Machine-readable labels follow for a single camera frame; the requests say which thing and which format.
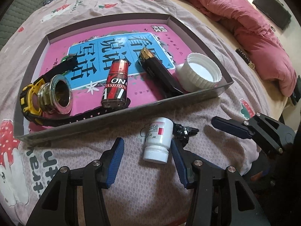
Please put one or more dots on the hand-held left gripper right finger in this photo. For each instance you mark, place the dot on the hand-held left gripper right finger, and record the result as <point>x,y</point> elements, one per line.
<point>180,167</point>

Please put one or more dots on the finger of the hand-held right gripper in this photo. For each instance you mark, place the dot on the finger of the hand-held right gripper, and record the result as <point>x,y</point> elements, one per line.
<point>230,127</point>

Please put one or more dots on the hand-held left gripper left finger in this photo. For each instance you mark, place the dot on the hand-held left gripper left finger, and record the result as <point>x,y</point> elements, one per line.
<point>115,162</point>

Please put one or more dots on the white pill bottle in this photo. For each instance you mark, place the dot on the white pill bottle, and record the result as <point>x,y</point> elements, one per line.
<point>156,143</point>

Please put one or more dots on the small black clip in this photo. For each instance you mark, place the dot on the small black clip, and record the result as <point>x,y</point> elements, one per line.
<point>183,130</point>

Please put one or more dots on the grey cardboard box tray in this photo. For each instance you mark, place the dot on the grey cardboard box tray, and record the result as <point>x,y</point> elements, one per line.
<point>94,124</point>

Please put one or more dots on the white ribbed jar lid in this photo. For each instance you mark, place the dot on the white ribbed jar lid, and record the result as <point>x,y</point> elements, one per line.
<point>202,68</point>

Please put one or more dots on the red lighter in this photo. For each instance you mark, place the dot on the red lighter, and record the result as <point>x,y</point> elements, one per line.
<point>115,84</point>

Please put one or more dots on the black gold pointed case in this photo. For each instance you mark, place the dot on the black gold pointed case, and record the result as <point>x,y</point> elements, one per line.
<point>160,73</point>

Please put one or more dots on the gold metal knob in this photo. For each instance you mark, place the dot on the gold metal knob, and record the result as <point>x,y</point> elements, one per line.
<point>47,98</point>

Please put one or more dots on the black yellow wrist watch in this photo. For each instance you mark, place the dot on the black yellow wrist watch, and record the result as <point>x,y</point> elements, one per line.
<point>29,96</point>

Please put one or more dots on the pink strawberry print bedsheet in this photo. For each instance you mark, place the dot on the pink strawberry print bedsheet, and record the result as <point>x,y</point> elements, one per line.
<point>141,193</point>

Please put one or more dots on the black gold labelled bar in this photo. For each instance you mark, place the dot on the black gold labelled bar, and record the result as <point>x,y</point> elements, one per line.
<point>245,58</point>

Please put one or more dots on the pink book with blue label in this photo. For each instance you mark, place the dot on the pink book with blue label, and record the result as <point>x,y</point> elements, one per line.
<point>145,96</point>

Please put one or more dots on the dark object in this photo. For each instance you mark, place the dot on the dark object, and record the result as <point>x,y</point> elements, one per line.
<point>295,90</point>

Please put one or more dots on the pink quilt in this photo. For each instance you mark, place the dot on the pink quilt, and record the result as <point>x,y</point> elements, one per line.
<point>247,28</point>

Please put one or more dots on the grey quilted headboard cover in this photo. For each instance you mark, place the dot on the grey quilted headboard cover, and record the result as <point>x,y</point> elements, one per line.
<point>14,16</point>

